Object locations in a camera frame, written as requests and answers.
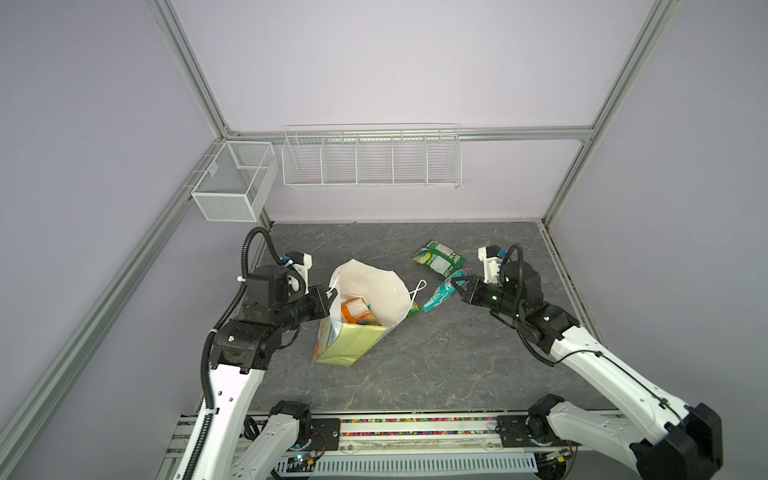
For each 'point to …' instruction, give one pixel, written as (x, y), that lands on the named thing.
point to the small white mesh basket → (235, 183)
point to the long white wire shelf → (371, 156)
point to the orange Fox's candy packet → (356, 311)
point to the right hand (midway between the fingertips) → (451, 282)
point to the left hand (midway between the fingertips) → (336, 296)
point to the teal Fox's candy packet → (445, 291)
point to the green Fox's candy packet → (439, 258)
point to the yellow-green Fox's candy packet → (413, 313)
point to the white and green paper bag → (368, 304)
